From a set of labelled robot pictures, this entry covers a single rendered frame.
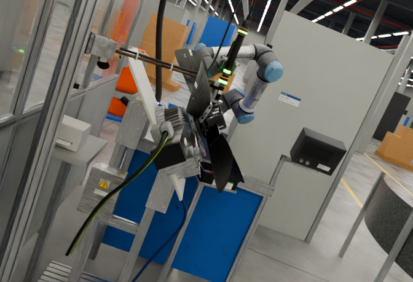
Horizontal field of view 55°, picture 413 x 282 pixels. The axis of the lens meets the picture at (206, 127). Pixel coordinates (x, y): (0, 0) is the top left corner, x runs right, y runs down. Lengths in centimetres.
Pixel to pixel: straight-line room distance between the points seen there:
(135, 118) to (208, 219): 97
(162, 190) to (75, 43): 76
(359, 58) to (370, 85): 27
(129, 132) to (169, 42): 819
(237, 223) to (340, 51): 202
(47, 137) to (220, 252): 142
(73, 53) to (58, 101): 19
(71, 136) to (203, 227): 109
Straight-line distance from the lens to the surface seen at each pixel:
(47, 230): 214
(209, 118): 178
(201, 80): 159
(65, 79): 155
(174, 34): 988
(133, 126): 179
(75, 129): 180
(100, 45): 156
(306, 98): 384
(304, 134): 234
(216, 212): 249
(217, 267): 266
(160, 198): 187
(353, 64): 393
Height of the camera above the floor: 153
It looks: 12 degrees down
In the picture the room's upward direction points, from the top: 22 degrees clockwise
